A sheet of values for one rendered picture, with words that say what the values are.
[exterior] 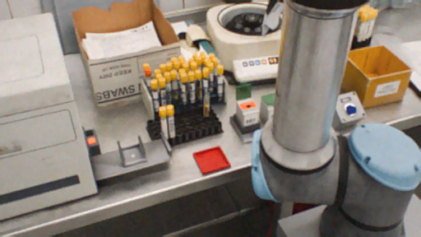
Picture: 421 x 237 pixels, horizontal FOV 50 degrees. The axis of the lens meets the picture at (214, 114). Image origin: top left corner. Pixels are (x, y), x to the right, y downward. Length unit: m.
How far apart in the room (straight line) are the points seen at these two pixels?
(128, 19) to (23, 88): 0.67
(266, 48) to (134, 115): 0.41
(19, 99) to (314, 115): 0.49
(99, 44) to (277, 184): 0.81
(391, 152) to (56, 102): 0.56
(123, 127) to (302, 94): 0.66
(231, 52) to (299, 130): 0.66
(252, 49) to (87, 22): 0.49
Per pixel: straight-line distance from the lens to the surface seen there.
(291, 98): 0.60
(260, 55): 1.29
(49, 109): 0.85
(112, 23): 1.43
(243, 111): 1.08
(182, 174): 1.03
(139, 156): 1.02
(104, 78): 1.19
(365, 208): 0.78
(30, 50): 0.93
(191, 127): 1.10
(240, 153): 1.08
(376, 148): 0.74
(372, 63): 1.37
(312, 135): 0.65
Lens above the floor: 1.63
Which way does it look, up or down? 40 degrees down
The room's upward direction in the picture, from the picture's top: straight up
